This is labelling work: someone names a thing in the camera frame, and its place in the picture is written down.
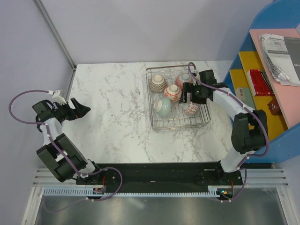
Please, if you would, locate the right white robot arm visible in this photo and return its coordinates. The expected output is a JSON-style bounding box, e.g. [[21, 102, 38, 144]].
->
[[180, 70, 270, 185]]

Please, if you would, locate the leaf pattern bowl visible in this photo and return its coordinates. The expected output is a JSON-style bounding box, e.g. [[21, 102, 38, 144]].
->
[[175, 73, 194, 89]]

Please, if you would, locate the aluminium rail frame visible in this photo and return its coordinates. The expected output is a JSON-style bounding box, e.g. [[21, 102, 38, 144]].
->
[[33, 168, 288, 188]]

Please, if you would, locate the spiral bound booklet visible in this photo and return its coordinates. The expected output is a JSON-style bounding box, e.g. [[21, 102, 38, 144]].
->
[[259, 34, 300, 87]]

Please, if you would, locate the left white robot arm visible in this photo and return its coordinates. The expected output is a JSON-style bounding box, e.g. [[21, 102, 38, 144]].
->
[[32, 98, 103, 184]]

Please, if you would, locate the brown square pattern bowl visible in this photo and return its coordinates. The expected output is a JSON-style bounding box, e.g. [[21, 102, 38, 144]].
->
[[150, 75, 167, 92]]

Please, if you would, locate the orange floral bowl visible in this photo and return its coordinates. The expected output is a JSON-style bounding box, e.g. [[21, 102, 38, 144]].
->
[[164, 84, 182, 102]]

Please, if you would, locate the blue triangle pattern bowl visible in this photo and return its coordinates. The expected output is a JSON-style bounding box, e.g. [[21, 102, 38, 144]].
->
[[183, 102, 199, 116]]

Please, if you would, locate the blue wooden shelf unit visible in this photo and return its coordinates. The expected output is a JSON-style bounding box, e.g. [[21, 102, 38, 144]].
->
[[224, 0, 300, 163]]

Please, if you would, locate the metal wire dish rack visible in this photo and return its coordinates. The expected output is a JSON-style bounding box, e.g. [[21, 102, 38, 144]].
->
[[145, 65, 210, 132]]

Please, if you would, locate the red patterned box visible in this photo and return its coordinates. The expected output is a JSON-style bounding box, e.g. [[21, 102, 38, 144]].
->
[[247, 69, 274, 97]]

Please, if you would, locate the brown small toy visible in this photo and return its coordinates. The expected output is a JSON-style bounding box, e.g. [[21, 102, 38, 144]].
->
[[268, 98, 282, 116]]

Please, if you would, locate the aluminium corner profile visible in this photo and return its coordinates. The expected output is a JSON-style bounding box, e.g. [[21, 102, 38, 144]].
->
[[33, 0, 76, 71]]

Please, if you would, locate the pale green box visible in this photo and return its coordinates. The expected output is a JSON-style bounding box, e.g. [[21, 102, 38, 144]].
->
[[235, 87, 256, 110]]

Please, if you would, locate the pale green ribbed bowl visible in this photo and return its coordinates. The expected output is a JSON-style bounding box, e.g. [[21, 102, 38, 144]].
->
[[153, 97, 171, 118]]

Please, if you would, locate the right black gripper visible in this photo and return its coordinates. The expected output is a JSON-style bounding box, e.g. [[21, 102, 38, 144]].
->
[[179, 82, 207, 105]]

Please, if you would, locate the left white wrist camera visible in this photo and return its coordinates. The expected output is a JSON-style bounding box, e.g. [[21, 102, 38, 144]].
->
[[48, 90, 67, 105]]

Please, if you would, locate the white cable duct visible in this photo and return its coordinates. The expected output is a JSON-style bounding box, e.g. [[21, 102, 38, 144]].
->
[[43, 187, 225, 197]]

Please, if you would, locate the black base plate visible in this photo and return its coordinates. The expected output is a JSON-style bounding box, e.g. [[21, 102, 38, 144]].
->
[[76, 162, 243, 192]]

